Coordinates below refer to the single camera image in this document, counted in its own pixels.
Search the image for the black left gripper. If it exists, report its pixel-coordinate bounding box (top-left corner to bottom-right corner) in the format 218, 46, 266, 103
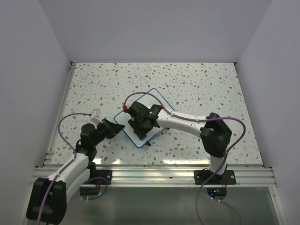
91, 118, 124, 147

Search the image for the blue framed whiteboard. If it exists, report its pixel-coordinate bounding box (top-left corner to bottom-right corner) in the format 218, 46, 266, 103
114, 88, 175, 148

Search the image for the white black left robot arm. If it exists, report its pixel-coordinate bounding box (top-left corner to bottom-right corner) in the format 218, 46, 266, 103
26, 119, 125, 225

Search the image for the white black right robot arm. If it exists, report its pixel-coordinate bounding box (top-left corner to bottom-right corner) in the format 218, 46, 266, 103
126, 101, 232, 184

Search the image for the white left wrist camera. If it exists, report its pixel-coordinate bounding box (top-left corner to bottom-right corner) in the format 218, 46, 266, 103
90, 109, 102, 126

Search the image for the red white right wrist camera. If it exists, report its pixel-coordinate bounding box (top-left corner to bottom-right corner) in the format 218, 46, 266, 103
122, 105, 128, 112

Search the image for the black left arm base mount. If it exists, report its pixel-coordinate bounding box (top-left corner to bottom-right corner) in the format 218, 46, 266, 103
87, 164, 113, 185

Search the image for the aluminium table edge rail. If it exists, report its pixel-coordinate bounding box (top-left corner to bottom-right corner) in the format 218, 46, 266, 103
41, 61, 77, 167

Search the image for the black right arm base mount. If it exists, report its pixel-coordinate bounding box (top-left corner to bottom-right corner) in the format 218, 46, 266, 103
194, 166, 236, 186

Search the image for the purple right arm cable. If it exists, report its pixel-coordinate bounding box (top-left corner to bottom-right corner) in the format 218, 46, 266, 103
124, 92, 246, 225

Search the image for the front aluminium frame rail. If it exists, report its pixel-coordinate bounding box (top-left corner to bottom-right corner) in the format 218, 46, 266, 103
30, 165, 277, 188

